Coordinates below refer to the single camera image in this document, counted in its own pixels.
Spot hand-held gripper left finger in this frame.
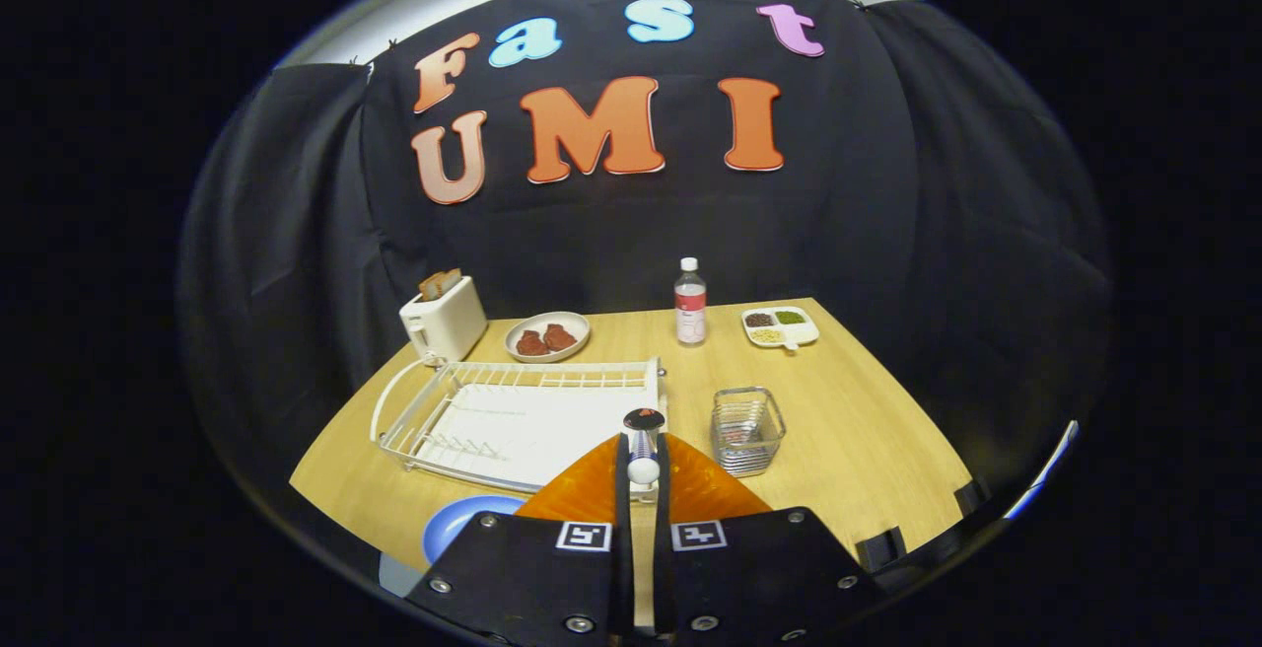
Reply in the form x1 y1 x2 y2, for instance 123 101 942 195
406 433 632 643

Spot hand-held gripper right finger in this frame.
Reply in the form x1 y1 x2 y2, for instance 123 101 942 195
653 433 883 643

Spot blue plate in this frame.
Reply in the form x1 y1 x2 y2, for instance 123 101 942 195
423 495 526 565

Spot metal wire basket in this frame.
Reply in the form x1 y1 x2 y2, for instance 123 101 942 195
711 387 787 477

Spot white wire dish rack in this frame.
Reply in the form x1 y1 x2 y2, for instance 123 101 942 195
371 357 667 495

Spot white-handled spoon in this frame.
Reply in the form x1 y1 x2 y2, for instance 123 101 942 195
623 408 666 505

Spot white divided bean dish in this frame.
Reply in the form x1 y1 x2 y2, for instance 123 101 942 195
741 306 820 352

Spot beige round plate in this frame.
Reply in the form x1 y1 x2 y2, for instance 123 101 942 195
504 311 592 364

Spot white toaster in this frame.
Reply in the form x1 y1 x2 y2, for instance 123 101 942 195
399 276 488 364

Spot clear plastic water bottle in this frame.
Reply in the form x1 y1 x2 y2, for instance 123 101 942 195
674 256 708 346

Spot black backdrop cloth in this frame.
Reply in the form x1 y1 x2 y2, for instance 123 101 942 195
177 0 1110 490

